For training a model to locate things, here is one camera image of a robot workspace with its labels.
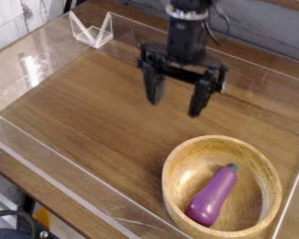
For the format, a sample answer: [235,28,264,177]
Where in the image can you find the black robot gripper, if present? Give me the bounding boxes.
[139,6,230,118]

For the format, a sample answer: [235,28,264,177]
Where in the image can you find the purple toy eggplant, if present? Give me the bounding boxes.
[184,163,238,227]

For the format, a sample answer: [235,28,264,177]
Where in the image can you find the brown wooden bowl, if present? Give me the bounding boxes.
[161,135,282,239]

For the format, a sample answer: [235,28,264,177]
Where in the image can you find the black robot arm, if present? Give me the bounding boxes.
[139,0,230,118]

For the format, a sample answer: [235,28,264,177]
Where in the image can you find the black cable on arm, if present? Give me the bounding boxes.
[203,3,232,45]

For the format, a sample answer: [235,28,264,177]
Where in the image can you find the clear acrylic corner bracket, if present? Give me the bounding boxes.
[68,12,113,49]

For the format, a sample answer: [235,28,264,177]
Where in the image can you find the clear acrylic tray wall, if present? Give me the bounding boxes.
[0,12,299,239]

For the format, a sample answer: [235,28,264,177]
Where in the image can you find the black clamp with cable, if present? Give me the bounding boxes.
[0,210,61,239]

